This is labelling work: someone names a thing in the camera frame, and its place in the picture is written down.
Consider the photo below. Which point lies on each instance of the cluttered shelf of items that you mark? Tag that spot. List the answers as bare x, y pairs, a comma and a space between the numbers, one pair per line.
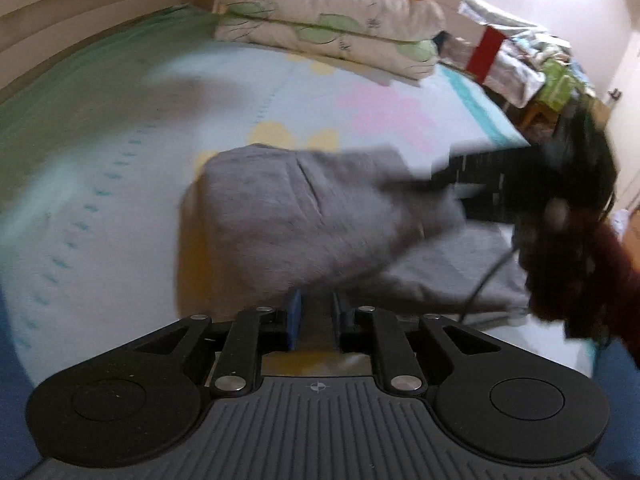
531, 63

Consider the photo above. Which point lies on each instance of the grey speckled pants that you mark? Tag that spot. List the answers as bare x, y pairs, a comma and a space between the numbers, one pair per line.
260, 221

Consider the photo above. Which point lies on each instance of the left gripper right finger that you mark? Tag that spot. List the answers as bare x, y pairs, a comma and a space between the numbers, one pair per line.
352, 325

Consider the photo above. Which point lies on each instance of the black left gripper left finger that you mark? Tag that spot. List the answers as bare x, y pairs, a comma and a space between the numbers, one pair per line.
280, 322

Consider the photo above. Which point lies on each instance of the right hand in brown glove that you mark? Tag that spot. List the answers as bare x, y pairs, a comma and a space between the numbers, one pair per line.
578, 274

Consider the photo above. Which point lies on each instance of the leaf print pillow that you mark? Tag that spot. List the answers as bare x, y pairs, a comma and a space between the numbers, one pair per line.
393, 35

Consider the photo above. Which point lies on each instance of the red and white box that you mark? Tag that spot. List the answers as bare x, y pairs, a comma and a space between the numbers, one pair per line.
484, 54

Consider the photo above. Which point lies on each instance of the blue trouser leg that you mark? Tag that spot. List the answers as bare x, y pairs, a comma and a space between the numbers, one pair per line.
19, 454

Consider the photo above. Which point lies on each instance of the pastel patterned bed sheet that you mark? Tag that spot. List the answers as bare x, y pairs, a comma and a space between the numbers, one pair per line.
97, 154

